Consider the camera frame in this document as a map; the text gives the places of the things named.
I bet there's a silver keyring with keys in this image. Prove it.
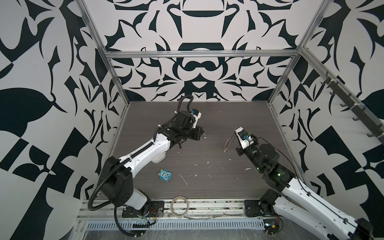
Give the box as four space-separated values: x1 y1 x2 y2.
224 130 237 153

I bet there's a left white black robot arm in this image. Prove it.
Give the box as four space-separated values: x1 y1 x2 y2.
88 109 204 211

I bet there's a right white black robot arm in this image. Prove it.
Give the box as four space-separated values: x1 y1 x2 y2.
236 138 373 240

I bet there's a white square clock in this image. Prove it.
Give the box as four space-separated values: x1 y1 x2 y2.
152 152 166 164

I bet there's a blue owl eraser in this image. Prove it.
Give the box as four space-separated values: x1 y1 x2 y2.
158 170 172 182

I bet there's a clear tape roll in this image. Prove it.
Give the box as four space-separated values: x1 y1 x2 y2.
170 196 190 219

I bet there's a green circuit board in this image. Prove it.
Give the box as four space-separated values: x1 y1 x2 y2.
263 219 284 236

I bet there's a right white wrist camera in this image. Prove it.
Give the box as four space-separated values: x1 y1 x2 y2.
235 127 258 144

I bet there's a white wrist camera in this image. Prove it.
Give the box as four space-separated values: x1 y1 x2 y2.
235 127 258 144
191 109 202 129

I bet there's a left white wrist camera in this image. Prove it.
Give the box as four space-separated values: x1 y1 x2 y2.
191 109 202 129

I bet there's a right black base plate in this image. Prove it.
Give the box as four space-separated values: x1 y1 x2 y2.
244 200 278 218

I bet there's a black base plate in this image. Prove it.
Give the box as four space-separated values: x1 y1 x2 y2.
122 201 165 218
244 200 278 218

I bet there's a white perforated cable duct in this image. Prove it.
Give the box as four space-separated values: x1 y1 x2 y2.
86 219 265 231

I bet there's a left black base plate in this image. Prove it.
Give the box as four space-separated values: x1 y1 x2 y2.
122 201 165 218

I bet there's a black corrugated cable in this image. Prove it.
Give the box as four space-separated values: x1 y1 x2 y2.
87 94 194 238

